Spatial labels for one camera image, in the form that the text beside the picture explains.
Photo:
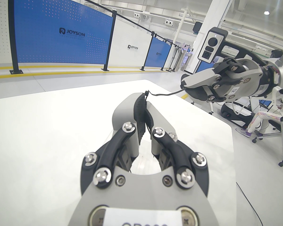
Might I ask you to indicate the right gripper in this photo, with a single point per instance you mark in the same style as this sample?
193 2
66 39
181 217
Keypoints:
252 76

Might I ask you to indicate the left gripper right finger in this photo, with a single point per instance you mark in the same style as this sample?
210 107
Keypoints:
162 121

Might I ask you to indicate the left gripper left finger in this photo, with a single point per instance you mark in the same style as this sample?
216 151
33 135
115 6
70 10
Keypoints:
122 116

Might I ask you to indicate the thin black zip tie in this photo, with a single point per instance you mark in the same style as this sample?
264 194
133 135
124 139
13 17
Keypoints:
164 94

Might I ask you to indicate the small blue partition panel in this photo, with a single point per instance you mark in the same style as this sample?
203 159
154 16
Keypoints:
156 54

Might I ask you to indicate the person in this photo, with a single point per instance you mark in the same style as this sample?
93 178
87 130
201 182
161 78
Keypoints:
261 118

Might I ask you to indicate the large blue partition panel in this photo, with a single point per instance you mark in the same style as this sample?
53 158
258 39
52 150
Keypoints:
61 29

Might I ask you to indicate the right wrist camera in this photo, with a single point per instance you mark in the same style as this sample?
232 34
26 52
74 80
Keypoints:
212 44

